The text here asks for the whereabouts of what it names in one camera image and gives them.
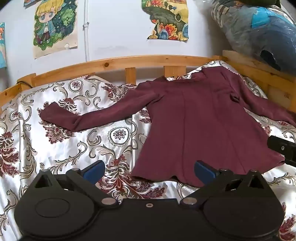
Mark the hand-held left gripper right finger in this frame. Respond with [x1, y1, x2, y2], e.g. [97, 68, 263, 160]
[180, 160, 270, 207]

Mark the clear plastic bag of clothes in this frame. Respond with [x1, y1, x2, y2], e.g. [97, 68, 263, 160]
[210, 0, 296, 72]

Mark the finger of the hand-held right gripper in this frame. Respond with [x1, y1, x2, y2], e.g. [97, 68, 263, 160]
[267, 135, 296, 168]

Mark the blue-edged wall poster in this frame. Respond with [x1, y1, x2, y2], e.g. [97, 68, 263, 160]
[0, 22, 7, 69]

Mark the floral satin blanket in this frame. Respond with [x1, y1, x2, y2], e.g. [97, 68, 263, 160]
[0, 60, 296, 241]

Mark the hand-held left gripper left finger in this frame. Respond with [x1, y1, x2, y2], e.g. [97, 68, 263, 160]
[29, 160, 119, 206]

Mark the cartoon character wall poster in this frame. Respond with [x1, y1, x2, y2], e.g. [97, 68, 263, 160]
[33, 0, 79, 59]

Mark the wooden bed frame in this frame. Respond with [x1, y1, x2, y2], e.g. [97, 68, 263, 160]
[0, 49, 296, 109]

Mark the colourful painted wall poster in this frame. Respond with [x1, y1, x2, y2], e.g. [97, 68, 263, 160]
[142, 0, 189, 42]

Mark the maroon long-sleeve shirt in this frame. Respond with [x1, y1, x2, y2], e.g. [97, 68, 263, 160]
[39, 64, 296, 187]

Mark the white wall pipe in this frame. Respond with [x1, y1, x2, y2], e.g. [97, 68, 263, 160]
[83, 0, 90, 62]

